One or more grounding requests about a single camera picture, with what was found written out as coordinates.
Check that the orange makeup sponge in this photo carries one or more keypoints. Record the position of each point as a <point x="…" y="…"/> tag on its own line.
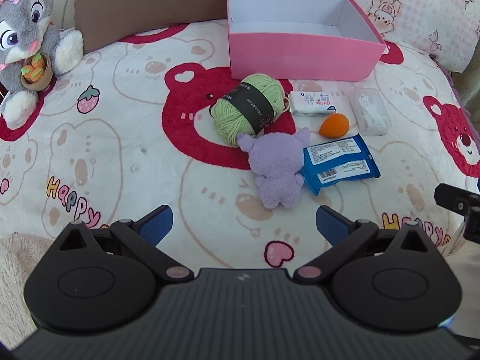
<point x="333" y="124"/>

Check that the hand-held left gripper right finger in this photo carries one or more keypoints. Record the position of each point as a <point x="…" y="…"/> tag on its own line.
<point x="332" y="225"/>

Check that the beige fluffy throw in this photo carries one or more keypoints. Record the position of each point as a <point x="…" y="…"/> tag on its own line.
<point x="18" y="270"/>

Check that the green yarn ball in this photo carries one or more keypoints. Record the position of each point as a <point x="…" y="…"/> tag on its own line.
<point x="243" y="105"/>

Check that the purple plush toy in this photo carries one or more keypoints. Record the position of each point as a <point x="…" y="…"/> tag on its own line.
<point x="275" y="168"/>

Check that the grey rabbit plush toy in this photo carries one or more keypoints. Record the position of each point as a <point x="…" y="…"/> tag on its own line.
<point x="26" y="41"/>

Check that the pink checked pillow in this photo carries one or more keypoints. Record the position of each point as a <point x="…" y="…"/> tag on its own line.
<point x="420" y="11"/>

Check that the clear cotton swab box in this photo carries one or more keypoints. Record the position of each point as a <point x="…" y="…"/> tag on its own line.
<point x="369" y="110"/>

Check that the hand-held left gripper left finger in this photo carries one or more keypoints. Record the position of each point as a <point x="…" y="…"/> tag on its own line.
<point x="155" y="225"/>

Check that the white tissue pack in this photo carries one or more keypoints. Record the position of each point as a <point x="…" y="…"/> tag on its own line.
<point x="313" y="103"/>

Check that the brown embroidered pillow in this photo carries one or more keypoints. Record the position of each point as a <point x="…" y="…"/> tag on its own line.
<point x="150" y="3"/>

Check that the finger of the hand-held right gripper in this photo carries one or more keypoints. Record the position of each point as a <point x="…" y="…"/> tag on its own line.
<point x="455" y="197"/>

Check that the pink cardboard box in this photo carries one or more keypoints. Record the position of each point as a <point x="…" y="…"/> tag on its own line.
<point x="300" y="58"/>

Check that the red bear printed blanket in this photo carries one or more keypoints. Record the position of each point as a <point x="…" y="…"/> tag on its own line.
<point x="120" y="150"/>

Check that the blue wet wipes packet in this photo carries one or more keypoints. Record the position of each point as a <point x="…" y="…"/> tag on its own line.
<point x="337" y="165"/>

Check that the beige cloth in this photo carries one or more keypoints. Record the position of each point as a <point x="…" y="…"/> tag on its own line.
<point x="467" y="292"/>

